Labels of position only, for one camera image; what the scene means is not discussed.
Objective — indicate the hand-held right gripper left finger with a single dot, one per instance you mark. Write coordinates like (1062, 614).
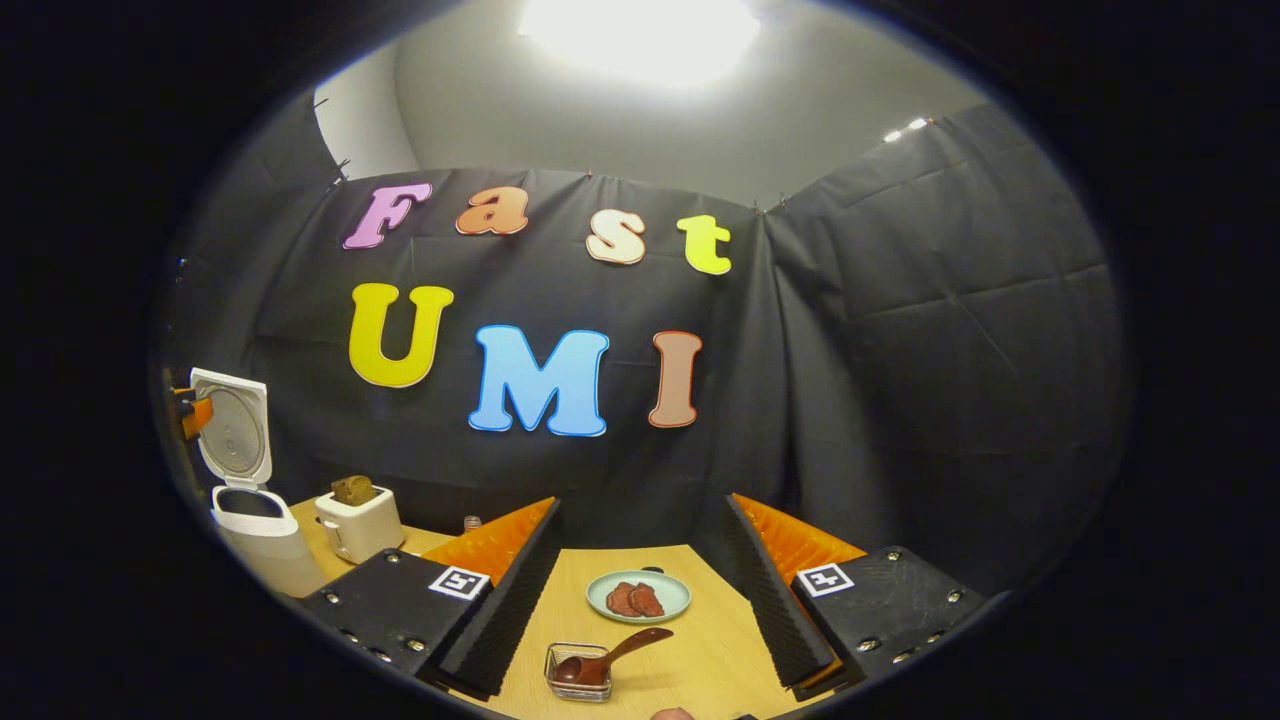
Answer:
(505, 620)

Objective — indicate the clear chopstick holder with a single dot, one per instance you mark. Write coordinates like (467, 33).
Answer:
(552, 672)

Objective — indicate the brown wooden spoon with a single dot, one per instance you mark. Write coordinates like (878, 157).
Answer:
(585, 668)

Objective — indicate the pale green plate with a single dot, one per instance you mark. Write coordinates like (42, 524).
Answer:
(675, 596)

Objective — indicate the white rice cooker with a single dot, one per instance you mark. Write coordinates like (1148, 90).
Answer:
(265, 550)

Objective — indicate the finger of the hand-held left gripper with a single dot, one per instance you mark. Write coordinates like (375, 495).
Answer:
(197, 413)

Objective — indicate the white toaster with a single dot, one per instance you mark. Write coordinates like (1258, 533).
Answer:
(365, 530)

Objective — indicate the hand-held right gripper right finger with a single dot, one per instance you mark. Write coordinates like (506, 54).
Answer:
(775, 600)

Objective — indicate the brown bread slice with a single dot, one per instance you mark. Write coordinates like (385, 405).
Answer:
(354, 490)

